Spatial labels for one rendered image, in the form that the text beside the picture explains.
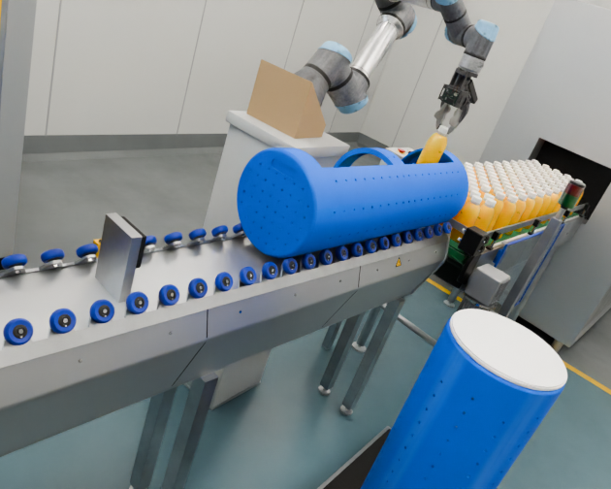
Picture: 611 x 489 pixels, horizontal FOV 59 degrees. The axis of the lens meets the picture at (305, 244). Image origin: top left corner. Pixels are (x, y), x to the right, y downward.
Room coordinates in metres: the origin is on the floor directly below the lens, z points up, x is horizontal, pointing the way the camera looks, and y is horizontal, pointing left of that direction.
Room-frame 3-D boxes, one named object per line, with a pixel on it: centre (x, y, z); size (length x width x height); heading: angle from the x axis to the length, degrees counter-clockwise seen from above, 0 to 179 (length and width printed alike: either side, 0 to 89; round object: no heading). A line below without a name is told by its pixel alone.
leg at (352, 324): (2.03, -0.31, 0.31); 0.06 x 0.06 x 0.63; 55
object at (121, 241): (0.95, 0.35, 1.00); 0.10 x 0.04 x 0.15; 55
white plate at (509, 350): (1.10, -0.52, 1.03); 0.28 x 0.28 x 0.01
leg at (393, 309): (1.95, -0.42, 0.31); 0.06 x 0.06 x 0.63; 55
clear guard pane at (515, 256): (2.42, -0.99, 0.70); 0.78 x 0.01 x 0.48; 145
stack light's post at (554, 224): (2.16, -0.92, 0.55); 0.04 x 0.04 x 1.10; 55
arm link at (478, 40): (1.91, -0.31, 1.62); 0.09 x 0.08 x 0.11; 33
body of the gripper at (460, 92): (1.90, -0.30, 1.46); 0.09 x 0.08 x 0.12; 146
